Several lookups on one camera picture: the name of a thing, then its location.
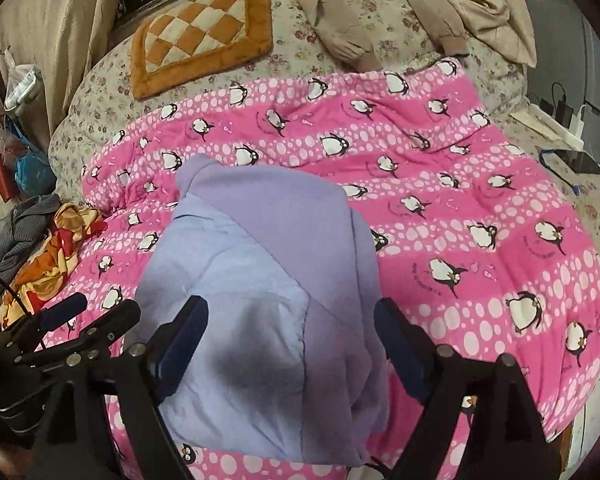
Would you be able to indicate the white bed frame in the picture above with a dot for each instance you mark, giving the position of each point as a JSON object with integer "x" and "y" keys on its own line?
{"x": 587, "y": 420}

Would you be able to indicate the white plastic bag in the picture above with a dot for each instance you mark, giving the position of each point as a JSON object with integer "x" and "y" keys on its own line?
{"x": 22, "y": 85}

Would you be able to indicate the yellow orange cartoon towel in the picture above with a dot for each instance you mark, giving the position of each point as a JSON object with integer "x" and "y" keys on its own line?
{"x": 45, "y": 265}

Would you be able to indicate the orange checkered cushion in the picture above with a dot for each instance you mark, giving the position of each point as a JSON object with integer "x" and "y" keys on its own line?
{"x": 200, "y": 30}

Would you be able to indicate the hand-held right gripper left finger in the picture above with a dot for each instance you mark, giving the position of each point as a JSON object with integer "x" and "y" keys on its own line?
{"x": 180, "y": 350}

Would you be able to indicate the brown jacket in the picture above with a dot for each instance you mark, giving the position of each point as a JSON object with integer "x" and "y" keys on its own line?
{"x": 340, "y": 15}

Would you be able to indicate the black charger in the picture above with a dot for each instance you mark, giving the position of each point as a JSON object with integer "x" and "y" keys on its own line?
{"x": 564, "y": 110}

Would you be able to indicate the white power strip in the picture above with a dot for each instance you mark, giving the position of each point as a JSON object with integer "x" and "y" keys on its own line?
{"x": 575, "y": 127}

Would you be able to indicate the grey striped garment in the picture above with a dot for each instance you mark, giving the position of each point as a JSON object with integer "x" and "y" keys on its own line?
{"x": 25, "y": 225}

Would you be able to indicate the beige curtain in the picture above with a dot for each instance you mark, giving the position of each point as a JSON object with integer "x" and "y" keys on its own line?
{"x": 55, "y": 35}

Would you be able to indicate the lavender fleece garment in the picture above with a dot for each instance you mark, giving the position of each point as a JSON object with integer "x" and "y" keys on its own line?
{"x": 260, "y": 260}

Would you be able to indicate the pink penguin print blanket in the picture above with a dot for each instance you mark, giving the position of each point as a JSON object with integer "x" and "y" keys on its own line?
{"x": 480, "y": 200}

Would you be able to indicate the blue plastic bag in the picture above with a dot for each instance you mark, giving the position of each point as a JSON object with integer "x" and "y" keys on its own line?
{"x": 35, "y": 170}

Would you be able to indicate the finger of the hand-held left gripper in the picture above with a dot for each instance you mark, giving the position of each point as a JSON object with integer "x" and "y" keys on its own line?
{"x": 65, "y": 309}
{"x": 110, "y": 325}

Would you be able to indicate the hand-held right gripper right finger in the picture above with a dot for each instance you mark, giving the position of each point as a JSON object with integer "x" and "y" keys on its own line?
{"x": 400, "y": 350}

